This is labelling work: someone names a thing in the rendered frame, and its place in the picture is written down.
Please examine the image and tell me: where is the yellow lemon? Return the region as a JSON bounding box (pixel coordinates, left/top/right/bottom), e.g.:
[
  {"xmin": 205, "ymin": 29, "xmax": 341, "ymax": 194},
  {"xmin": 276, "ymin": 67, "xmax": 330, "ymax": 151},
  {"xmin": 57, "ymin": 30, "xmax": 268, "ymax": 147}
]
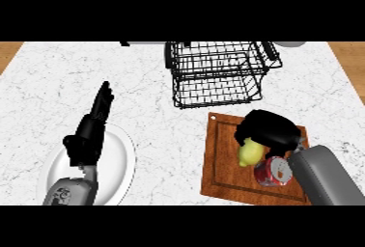
[{"xmin": 236, "ymin": 137, "xmax": 264, "ymax": 168}]

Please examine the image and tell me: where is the red can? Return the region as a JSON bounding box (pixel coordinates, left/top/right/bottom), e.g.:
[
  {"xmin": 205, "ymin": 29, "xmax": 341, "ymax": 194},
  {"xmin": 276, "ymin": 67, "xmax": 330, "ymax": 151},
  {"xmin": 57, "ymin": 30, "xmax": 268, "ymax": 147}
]
[{"xmin": 252, "ymin": 155, "xmax": 292, "ymax": 188}]

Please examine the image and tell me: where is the pale grey appliance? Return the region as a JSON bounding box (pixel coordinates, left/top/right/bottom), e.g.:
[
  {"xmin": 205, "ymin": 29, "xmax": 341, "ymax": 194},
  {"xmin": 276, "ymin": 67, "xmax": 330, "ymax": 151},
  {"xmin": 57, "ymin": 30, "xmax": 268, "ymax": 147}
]
[{"xmin": 271, "ymin": 41, "xmax": 308, "ymax": 48}]

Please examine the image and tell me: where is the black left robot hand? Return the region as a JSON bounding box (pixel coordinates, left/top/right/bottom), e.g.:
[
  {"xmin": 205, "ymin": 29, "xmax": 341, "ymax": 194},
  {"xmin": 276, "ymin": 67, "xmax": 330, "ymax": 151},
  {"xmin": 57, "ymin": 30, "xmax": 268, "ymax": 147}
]
[{"xmin": 60, "ymin": 80, "xmax": 115, "ymax": 168}]

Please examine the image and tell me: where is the white appliance with black foot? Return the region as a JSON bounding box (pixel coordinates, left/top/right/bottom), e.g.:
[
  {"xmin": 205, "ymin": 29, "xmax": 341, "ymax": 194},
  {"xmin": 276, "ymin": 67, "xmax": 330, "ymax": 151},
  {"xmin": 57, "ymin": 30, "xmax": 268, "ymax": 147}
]
[{"xmin": 118, "ymin": 41, "xmax": 168, "ymax": 47}]

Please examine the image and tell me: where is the brown wooden cutting board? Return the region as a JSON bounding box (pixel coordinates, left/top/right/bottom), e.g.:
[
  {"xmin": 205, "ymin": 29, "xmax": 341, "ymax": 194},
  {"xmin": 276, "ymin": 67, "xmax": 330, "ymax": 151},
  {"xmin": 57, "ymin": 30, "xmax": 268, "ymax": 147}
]
[{"xmin": 199, "ymin": 111, "xmax": 313, "ymax": 206}]

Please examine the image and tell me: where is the black tiered wire basket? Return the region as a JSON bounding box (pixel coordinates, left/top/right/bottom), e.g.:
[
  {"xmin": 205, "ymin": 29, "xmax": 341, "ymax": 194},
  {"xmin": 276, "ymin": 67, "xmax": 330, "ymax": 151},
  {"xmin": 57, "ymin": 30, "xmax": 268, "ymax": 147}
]
[{"xmin": 163, "ymin": 41, "xmax": 283, "ymax": 110}]

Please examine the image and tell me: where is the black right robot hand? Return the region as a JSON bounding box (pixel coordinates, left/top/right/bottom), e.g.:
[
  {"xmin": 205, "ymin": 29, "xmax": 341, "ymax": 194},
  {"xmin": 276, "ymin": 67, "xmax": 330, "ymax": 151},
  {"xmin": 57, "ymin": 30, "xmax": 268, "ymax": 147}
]
[{"xmin": 233, "ymin": 109, "xmax": 302, "ymax": 158}]

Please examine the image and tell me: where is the white plate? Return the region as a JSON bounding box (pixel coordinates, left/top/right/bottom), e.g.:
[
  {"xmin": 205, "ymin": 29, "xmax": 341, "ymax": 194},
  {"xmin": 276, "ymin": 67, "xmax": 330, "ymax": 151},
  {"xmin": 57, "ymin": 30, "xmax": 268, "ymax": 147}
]
[{"xmin": 35, "ymin": 123, "xmax": 138, "ymax": 206}]

